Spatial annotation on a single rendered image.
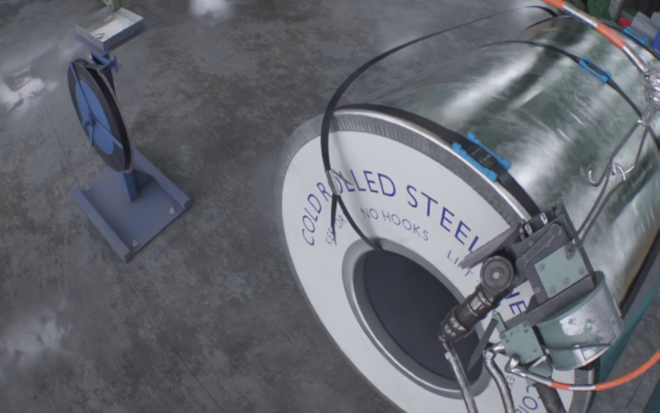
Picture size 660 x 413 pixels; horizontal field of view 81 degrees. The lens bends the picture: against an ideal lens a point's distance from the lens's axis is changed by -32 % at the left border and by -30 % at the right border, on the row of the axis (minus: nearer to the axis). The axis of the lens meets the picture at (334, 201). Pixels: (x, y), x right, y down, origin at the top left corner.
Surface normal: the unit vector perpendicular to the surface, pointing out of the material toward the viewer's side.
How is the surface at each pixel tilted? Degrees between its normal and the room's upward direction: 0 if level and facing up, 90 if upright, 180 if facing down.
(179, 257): 0
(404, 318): 25
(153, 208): 0
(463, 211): 90
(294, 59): 0
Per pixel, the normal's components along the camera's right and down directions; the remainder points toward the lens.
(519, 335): -0.46, 0.15
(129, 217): 0.07, -0.65
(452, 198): -0.75, 0.47
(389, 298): 0.51, -0.04
